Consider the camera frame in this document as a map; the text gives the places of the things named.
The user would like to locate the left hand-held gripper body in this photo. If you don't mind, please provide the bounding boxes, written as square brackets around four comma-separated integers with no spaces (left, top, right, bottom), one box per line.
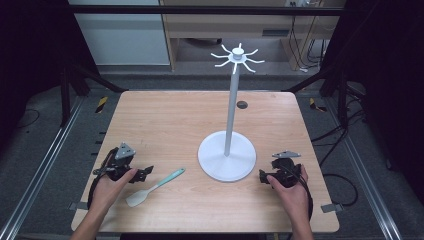
[93,142,138,183]

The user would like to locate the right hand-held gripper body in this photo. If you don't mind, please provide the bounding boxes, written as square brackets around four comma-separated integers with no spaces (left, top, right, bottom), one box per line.
[269,150,303,189]

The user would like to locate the person's right hand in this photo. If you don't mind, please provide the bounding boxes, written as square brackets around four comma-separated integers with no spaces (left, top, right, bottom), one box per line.
[266,164,311,225]

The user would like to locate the person's left hand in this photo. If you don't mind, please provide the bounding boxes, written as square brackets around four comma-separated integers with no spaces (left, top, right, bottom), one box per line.
[87,167,139,215]

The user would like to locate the white hook rack stand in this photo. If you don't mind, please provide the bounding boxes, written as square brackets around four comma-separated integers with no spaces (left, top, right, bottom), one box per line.
[197,42,266,183]

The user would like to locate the yellow black floor tape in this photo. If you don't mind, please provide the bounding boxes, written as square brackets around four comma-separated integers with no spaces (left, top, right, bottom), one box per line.
[95,95,109,114]
[308,97,328,113]

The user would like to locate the black metal stand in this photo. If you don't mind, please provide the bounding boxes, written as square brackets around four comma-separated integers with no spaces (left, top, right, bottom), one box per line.
[59,61,128,128]
[282,64,352,129]

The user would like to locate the white cabinet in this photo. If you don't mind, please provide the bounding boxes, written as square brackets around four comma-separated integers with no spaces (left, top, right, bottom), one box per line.
[67,0,171,66]

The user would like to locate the black curtain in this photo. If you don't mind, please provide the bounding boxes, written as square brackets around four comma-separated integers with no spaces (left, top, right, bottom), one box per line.
[0,0,101,153]
[319,0,424,198]

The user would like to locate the teal handled white spatula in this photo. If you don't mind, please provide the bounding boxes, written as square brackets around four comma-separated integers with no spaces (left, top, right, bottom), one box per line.
[125,167,186,208]

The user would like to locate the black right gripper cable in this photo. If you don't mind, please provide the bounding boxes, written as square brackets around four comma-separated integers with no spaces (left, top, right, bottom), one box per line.
[287,165,315,222]

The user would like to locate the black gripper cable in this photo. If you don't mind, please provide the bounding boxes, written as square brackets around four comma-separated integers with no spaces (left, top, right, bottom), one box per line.
[287,165,315,222]
[86,148,116,210]

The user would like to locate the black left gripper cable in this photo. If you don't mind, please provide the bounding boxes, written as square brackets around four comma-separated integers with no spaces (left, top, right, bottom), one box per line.
[86,148,116,210]

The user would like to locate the grey metal table bracket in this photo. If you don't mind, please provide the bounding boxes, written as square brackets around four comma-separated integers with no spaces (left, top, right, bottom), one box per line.
[320,203,344,214]
[68,201,89,212]

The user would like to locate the black floor cable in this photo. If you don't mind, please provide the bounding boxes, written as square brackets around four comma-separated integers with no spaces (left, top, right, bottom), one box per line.
[310,108,360,208]

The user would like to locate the aluminium floor rail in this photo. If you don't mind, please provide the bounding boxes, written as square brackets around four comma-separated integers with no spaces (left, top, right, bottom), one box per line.
[0,95,85,240]
[323,98,403,240]

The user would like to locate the hanging black cables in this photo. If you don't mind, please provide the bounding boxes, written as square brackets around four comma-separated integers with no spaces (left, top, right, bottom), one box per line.
[288,14,329,72]

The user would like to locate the black horizontal frame bar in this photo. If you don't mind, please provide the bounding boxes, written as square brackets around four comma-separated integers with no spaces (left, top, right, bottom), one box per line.
[65,4,345,17]

